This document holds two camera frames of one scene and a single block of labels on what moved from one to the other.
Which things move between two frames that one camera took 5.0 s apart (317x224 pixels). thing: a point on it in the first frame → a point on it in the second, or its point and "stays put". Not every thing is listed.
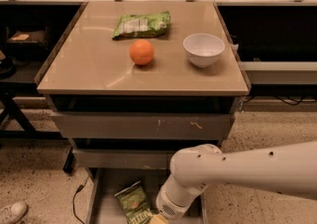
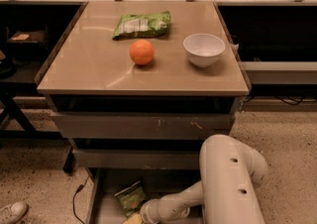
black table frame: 9,92 stays put
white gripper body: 167,207 → 148,210
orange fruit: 141,52 stays put
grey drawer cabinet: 132,83 stays put
